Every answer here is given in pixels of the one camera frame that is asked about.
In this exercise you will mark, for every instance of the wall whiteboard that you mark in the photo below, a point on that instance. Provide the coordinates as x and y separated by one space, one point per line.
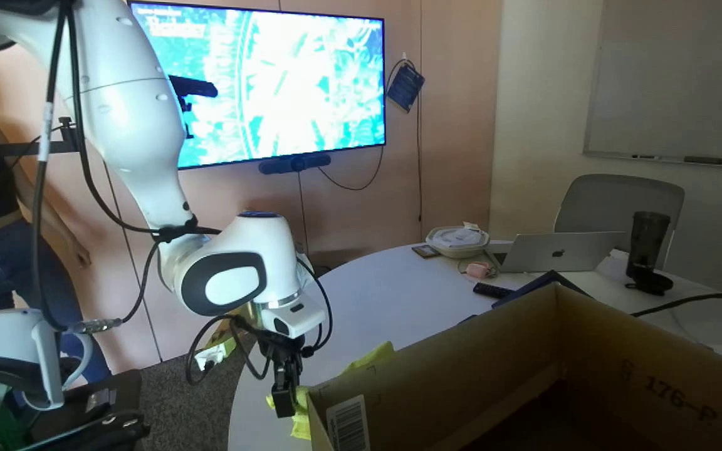
670 75

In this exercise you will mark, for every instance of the small dark flat item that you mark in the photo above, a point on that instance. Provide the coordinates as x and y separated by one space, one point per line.
424 249

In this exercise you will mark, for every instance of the yellow-green cloth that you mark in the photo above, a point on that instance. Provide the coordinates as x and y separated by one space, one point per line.
300 422

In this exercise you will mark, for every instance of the white bowl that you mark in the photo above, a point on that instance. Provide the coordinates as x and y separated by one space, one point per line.
457 238

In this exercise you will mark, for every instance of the large grey chair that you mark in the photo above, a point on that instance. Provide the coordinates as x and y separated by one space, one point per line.
604 201

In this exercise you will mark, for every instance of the silver laptop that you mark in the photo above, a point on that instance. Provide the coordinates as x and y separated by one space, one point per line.
557 250

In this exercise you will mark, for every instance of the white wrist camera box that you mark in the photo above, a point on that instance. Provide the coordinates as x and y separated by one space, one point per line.
300 316

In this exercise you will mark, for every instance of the black clamp bar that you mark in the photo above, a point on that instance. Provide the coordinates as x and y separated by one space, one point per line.
2 149

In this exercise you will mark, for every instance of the black remote control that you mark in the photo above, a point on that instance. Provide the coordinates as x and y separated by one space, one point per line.
493 288

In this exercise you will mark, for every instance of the black tumbler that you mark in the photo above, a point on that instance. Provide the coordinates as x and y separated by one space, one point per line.
647 238

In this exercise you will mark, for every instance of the black wall device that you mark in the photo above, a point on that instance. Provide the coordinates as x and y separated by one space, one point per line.
407 82

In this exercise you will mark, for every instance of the black camera on pole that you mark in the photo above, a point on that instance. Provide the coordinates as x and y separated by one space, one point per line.
194 87

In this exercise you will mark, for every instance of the wall mounted TV screen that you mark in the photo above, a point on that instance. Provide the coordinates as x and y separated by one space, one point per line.
294 75

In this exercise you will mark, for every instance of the black equipment stand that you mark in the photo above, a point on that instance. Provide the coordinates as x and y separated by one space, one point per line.
87 415

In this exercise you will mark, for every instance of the black bar under TV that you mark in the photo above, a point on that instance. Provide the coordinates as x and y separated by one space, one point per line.
294 160

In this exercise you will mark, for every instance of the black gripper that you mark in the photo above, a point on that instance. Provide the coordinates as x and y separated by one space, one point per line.
281 348

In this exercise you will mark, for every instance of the brown cardboard box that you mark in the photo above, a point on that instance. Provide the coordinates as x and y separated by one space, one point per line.
477 365

